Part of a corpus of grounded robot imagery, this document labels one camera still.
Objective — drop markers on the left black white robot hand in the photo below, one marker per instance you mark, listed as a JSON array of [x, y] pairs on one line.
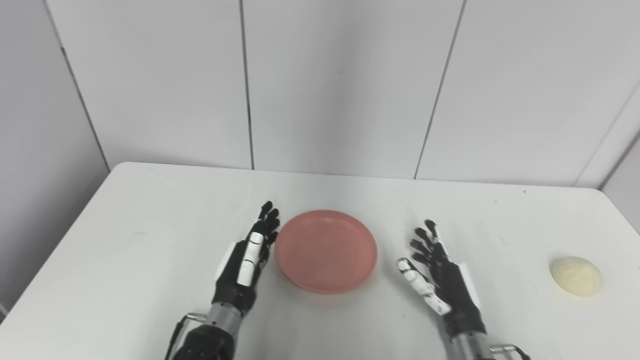
[[235, 285]]

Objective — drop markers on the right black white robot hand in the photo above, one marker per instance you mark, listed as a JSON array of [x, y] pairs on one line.
[[457, 295]]

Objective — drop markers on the pink round plate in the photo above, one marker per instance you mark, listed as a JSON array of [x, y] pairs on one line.
[[326, 251]]

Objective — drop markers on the pale yellow steamed bun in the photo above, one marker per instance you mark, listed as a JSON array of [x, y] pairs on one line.
[[576, 276]]

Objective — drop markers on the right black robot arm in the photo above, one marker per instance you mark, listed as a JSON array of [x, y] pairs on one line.
[[472, 347]]

